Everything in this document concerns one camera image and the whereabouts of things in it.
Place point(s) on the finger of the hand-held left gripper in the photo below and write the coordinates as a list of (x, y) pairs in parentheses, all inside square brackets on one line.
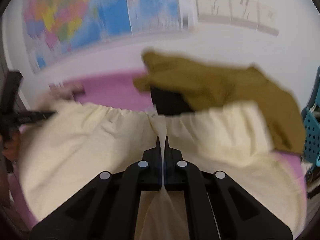
[(35, 117)]

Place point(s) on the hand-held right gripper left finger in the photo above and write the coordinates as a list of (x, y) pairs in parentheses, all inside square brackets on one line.
[(157, 166)]

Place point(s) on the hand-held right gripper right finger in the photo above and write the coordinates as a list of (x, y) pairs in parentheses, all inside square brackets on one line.
[(170, 166)]

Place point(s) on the cream pants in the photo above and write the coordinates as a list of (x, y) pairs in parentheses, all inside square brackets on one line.
[(87, 142)]

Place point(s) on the black garment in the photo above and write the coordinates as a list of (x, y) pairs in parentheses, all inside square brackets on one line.
[(170, 102)]

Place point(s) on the pink flower print bed sheet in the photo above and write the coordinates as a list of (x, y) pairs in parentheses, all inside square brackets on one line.
[(112, 92)]

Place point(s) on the olive brown garment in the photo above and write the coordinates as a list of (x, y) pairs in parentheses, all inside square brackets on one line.
[(225, 85)]

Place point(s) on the blue plastic basket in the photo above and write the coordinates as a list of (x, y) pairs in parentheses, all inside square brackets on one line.
[(312, 130)]

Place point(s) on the colourful wall map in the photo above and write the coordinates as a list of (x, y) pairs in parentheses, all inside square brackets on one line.
[(100, 12)]

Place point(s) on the white wall socket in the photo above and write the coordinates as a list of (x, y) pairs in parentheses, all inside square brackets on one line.
[(213, 5), (245, 11)]

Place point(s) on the white wall switch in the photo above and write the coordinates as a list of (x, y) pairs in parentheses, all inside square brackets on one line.
[(268, 17)]

